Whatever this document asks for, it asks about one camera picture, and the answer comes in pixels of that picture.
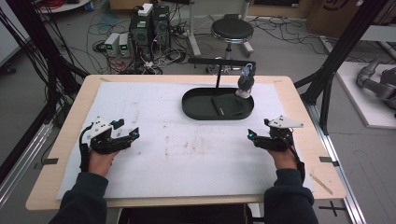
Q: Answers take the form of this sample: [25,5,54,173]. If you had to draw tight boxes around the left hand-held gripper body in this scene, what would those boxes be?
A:
[79,116,133,155]

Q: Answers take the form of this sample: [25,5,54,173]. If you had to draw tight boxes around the black round stool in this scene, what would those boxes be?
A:
[210,17,255,61]

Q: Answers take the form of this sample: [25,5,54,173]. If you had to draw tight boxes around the brown cardboard box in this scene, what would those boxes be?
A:
[305,0,362,39]

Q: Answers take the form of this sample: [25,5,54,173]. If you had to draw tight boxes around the white power supply unit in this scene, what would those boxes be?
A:
[118,33,132,58]
[104,32,121,58]

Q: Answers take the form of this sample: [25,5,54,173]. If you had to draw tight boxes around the black tape cross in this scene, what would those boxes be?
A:
[318,200,347,217]

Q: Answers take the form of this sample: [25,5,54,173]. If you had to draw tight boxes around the tangle of floor cables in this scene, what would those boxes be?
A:
[64,0,200,76]

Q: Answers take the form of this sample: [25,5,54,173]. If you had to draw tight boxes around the white floor board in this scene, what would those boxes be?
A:
[335,60,396,131]

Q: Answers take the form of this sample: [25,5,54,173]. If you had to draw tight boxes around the black computer tower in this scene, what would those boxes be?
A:
[151,5,172,49]
[128,12,154,61]

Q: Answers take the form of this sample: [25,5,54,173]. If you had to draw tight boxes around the black metal frame with cables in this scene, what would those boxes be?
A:
[0,0,90,185]

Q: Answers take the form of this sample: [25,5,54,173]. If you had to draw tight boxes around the black metal frame post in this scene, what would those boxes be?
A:
[293,0,390,135]

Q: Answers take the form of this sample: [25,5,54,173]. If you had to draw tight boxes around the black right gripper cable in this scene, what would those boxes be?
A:
[289,145,306,183]

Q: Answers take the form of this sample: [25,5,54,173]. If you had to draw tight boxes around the black cloth pouch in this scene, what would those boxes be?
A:
[211,94,246,118]

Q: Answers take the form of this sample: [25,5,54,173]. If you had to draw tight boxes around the black tape strip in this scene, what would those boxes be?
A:
[318,156,341,168]
[33,157,60,171]

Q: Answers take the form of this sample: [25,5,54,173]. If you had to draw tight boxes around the white desk leg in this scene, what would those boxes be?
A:
[186,0,203,58]

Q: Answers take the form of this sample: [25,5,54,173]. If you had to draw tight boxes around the person's left hand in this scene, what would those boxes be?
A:
[88,150,121,178]

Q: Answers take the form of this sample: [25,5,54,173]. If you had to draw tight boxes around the small white box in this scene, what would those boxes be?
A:
[137,3,154,18]

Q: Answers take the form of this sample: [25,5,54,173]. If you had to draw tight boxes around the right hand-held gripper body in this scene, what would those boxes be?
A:
[251,114,304,153]

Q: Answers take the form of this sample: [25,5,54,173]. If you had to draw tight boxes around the aluminium rail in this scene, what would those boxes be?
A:
[305,102,368,224]
[0,121,54,207]

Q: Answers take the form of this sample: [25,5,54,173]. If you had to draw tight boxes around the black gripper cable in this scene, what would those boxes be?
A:
[78,123,94,173]
[289,145,306,183]

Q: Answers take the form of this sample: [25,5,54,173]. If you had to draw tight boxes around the person's right hand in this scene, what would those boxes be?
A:
[266,148,299,171]

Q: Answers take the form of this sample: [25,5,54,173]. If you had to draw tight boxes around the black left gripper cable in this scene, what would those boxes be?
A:
[78,123,94,173]

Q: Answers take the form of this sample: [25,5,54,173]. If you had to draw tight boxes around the white foam table sheet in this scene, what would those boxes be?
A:
[55,81,314,201]

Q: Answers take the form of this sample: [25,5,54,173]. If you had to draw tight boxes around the black oval tray with stand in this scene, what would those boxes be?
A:
[181,56,257,121]

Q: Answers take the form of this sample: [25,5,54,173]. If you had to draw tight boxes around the thin wooden stick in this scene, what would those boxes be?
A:
[309,173,334,196]

